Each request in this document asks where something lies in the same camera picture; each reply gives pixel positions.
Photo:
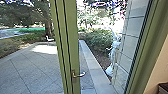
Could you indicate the green framed glass door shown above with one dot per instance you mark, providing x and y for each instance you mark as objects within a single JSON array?
[{"x": 75, "y": 40}]

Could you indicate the green framed glass window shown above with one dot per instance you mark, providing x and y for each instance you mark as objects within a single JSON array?
[{"x": 26, "y": 66}]

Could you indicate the pale outdoor bench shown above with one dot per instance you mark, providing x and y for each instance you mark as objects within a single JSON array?
[{"x": 50, "y": 40}]

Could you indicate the green hedge bush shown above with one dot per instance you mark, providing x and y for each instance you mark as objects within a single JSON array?
[{"x": 98, "y": 40}]

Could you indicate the leafy tree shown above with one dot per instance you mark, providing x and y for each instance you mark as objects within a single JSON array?
[{"x": 47, "y": 20}]

